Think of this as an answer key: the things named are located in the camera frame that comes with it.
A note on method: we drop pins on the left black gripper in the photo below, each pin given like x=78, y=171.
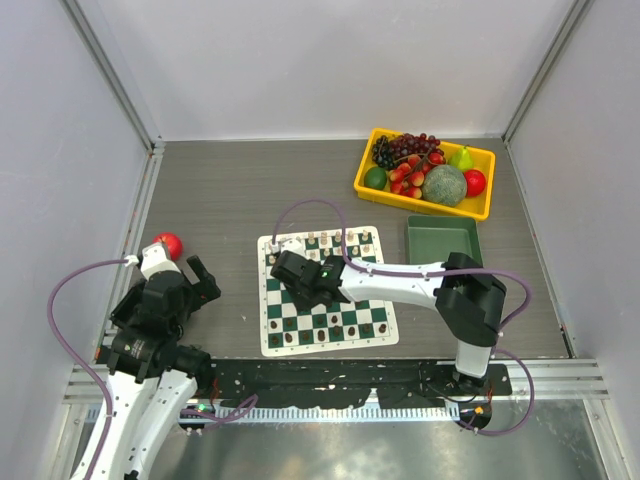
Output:
x=206, y=286

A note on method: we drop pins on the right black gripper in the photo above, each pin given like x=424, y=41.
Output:
x=302, y=304

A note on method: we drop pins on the green white chess board mat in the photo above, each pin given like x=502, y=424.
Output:
x=286, y=332

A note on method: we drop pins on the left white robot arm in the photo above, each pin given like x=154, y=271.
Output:
x=151, y=376

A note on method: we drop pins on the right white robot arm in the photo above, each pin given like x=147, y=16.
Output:
x=469, y=300

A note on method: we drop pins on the red apple on table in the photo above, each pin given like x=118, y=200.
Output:
x=172, y=242

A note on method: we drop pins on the green lime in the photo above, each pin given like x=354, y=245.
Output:
x=375, y=178

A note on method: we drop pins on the green plastic tray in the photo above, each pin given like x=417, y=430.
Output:
x=430, y=238

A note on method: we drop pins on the red cherry bunch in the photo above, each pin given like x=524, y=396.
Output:
x=408, y=177

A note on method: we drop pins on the black grape bunch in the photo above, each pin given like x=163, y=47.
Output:
x=382, y=153

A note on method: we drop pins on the green netted melon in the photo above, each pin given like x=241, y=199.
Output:
x=444, y=185

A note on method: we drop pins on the dark red grape bunch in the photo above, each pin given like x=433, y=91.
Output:
x=408, y=144

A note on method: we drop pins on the yellow plastic fruit bin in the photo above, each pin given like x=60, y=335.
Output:
x=477, y=208

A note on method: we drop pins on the green yellow pear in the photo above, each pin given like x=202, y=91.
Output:
x=462, y=159

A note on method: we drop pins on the red apple in bin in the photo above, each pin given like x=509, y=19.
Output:
x=476, y=183

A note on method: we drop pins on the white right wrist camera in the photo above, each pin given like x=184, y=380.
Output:
x=294, y=245

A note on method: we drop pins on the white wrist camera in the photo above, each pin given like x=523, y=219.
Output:
x=153, y=259
x=294, y=245

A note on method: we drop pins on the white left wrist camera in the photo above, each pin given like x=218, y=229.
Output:
x=153, y=259

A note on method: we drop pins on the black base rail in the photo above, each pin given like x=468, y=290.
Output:
x=340, y=384

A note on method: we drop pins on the aluminium frame rail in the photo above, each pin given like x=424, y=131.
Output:
x=535, y=380

